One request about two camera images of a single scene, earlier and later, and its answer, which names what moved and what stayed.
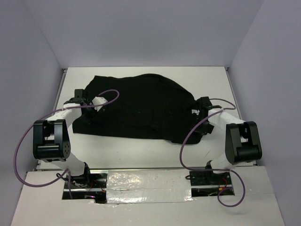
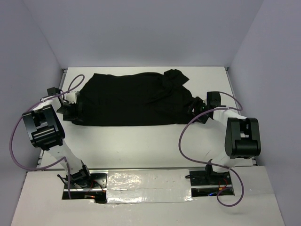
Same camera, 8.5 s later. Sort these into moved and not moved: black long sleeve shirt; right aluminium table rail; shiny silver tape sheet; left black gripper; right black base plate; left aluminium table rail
Moved: left black gripper; black long sleeve shirt
Not moved: right black base plate; shiny silver tape sheet; right aluminium table rail; left aluminium table rail
